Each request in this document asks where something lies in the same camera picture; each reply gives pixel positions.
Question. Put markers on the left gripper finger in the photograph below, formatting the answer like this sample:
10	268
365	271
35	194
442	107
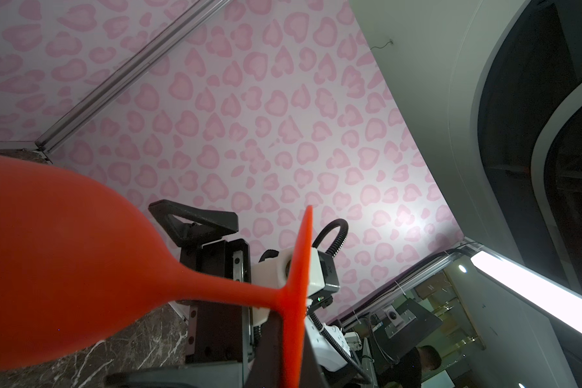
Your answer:
281	362

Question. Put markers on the red wine glass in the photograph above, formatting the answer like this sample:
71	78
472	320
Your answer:
79	262

